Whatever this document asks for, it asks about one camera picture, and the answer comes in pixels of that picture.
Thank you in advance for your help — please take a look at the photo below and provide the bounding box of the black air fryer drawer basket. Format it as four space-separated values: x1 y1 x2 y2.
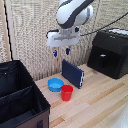
89 44 118 75

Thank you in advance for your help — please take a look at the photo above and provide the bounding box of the blue plastic bowl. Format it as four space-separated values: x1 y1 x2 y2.
47 77 65 93

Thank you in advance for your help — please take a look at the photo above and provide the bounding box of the black air fryer body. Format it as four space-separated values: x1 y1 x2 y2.
87 29 128 80

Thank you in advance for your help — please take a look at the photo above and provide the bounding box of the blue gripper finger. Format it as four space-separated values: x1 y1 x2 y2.
52 48 59 58
65 46 72 56

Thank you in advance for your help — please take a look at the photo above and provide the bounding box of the white item on air fryer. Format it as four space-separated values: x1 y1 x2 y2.
108 28 128 37

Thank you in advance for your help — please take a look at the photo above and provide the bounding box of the dark blue flat box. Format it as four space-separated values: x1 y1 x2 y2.
61 58 85 90

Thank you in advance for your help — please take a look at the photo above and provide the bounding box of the red plastic cup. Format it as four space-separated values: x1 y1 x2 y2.
60 84 75 102

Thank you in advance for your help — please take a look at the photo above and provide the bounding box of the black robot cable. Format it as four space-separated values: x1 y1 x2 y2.
79 12 128 38

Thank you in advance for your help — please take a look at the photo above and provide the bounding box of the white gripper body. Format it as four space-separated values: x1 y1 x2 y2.
45 28 81 49

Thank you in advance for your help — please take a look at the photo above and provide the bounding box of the woven wooden folding screen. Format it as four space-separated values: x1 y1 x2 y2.
0 0 128 83

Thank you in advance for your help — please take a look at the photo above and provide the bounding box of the black fabric storage bin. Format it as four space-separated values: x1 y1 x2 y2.
0 59 52 128

